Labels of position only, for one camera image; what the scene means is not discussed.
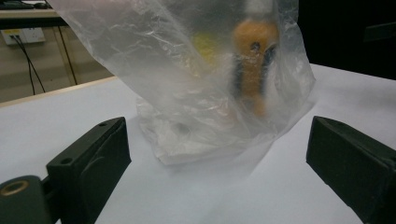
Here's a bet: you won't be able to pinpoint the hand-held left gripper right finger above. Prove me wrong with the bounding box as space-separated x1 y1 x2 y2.
305 115 396 224

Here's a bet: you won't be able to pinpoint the black cable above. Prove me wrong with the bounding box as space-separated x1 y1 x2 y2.
10 35 47 95

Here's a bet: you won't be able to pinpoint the clear plastic bag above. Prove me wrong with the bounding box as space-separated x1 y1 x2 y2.
46 0 317 166

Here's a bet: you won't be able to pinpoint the wooden desk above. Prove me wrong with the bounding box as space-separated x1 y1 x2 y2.
0 0 69 31

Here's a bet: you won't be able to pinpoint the white wall socket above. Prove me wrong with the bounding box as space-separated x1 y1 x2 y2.
0 27 47 47

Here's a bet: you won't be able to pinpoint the yellow item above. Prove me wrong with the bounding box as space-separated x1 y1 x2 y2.
191 32 219 67

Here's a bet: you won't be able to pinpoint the orange and black toy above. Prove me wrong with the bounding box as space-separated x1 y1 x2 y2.
231 18 280 119

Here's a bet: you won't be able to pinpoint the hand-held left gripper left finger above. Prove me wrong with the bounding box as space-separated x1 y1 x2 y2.
46 116 133 224

